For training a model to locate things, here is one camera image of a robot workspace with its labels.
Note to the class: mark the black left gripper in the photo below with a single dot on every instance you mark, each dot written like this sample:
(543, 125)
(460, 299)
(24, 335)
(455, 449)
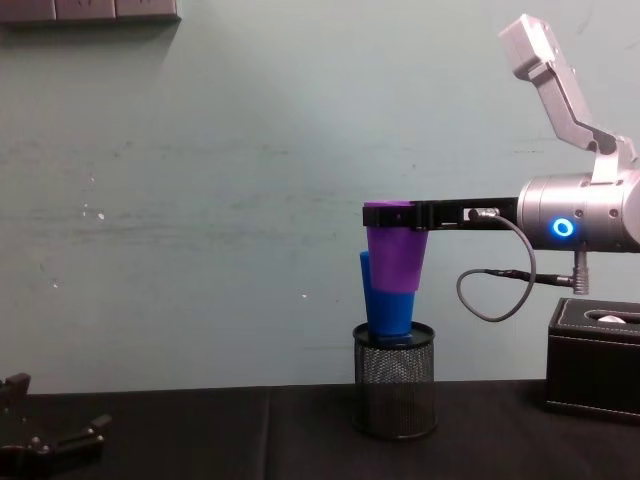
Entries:
(17, 462)

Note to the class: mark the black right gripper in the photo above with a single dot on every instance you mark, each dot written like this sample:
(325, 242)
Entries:
(475, 221)

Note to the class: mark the purple plastic cup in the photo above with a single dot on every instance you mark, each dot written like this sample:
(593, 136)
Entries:
(395, 260)

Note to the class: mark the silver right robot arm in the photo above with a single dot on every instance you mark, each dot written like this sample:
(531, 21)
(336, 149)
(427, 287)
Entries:
(595, 210)

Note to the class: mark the blue plastic cup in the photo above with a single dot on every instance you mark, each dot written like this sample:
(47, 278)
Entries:
(392, 315)

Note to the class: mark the black mesh pen holder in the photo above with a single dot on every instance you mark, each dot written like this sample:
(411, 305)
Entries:
(395, 390)

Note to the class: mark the black table cloth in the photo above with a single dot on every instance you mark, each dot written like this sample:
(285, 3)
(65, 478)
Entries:
(250, 435)

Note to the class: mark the white tissue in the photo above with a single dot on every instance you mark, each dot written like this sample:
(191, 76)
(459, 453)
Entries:
(610, 319)

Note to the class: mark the black leather tissue box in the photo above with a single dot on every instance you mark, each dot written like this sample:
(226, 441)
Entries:
(590, 370)

